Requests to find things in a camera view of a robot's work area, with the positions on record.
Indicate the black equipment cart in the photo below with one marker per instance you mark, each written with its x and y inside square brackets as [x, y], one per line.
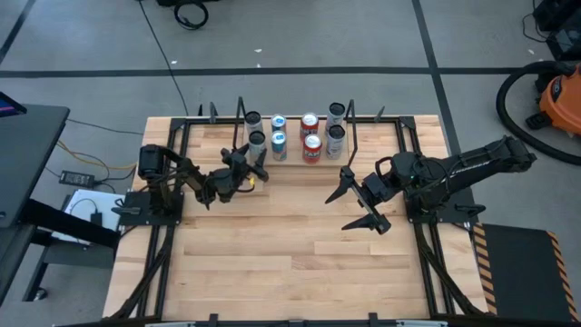
[565, 41]

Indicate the red Fanta can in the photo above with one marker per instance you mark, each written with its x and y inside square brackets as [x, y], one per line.
[312, 152]
[309, 121]

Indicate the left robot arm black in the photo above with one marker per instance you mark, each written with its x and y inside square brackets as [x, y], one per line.
[154, 163]

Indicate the white box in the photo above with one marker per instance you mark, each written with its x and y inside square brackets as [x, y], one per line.
[81, 204]

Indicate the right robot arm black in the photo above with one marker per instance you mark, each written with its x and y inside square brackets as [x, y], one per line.
[476, 165]

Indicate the laptop screen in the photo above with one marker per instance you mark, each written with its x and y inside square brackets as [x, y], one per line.
[8, 106]

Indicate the blue silver Red Bull can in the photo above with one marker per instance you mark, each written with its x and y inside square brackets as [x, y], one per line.
[278, 122]
[279, 152]

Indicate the orange shop vacuum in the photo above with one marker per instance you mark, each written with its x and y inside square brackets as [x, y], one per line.
[500, 106]
[563, 102]

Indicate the black power adapter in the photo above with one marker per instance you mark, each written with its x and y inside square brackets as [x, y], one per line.
[77, 178]

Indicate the black mat hazard stripes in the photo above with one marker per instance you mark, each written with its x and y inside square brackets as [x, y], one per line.
[522, 268]

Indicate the black aluminium table frame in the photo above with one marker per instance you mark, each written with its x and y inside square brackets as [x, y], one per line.
[195, 121]

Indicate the black desk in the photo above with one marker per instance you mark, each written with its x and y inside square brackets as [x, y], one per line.
[27, 159]

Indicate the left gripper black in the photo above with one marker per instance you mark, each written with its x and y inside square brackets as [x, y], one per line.
[229, 175]

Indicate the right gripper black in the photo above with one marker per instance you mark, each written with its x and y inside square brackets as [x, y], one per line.
[377, 191]

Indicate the white Celsius Arctic Vibe can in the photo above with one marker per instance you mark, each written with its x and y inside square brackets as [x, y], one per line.
[336, 113]
[335, 145]

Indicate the small black adapter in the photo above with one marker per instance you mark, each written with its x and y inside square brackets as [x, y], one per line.
[96, 218]

